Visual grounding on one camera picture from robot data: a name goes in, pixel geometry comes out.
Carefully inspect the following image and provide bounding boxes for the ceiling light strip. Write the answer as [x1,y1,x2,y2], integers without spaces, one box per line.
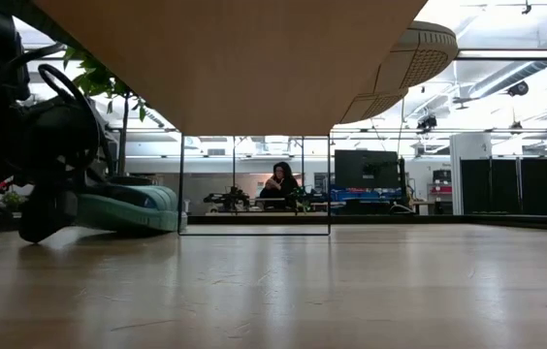
[455,48,547,61]

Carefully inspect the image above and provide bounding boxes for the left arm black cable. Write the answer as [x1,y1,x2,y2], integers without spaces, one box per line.
[35,62,115,175]

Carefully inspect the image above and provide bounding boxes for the red shelving unit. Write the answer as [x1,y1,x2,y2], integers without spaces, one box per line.
[428,168,454,214]

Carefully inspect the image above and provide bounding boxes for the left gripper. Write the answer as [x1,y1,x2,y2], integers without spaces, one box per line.
[11,96,151,244]

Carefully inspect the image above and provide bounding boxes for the wooden shelf black metal frame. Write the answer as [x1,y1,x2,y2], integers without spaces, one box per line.
[33,0,429,238]

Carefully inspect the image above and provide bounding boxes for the blue bin row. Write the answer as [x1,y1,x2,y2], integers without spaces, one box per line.
[329,188,403,203]

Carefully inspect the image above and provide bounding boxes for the potted green tree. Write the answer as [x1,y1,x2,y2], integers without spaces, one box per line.
[62,43,151,188]

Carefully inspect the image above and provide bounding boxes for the black round ceiling lamp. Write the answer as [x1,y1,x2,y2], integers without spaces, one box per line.
[506,80,531,98]

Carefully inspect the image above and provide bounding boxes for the white rubber slide sandal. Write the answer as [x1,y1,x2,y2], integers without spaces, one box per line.
[388,19,460,91]
[338,86,409,125]

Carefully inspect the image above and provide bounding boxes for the person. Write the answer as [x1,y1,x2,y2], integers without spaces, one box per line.
[259,161,302,211]

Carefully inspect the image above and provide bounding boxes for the small potted plant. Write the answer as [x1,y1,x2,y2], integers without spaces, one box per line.
[1,189,27,212]

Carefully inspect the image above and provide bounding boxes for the black monitor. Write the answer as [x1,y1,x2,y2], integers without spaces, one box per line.
[334,149,401,190]

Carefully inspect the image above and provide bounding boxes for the black partition panels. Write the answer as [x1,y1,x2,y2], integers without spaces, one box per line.
[460,157,547,215]

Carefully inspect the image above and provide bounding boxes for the white pillar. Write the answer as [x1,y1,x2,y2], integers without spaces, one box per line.
[449,133,493,216]

